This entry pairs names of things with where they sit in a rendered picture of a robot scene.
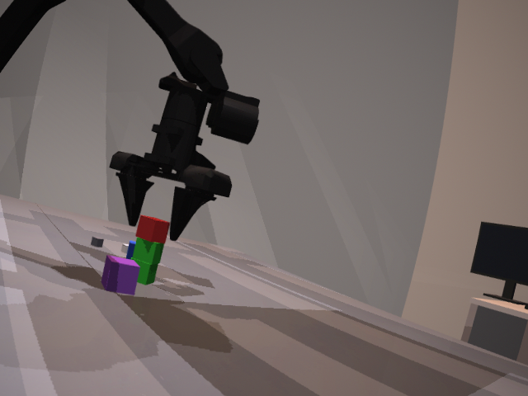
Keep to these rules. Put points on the purple cube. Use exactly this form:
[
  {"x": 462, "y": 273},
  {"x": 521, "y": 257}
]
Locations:
[{"x": 120, "y": 275}]

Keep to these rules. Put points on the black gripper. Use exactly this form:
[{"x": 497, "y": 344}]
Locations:
[{"x": 173, "y": 149}]

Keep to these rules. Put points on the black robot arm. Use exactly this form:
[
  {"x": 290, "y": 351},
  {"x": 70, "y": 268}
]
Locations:
[{"x": 197, "y": 57}]

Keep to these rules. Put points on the blue block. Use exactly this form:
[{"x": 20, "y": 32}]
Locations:
[{"x": 130, "y": 251}]

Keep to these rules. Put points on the red block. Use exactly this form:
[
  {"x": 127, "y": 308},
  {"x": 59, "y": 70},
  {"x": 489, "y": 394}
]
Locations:
[{"x": 152, "y": 229}]

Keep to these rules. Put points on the green block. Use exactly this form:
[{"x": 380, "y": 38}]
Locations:
[
  {"x": 147, "y": 272},
  {"x": 148, "y": 252}
]

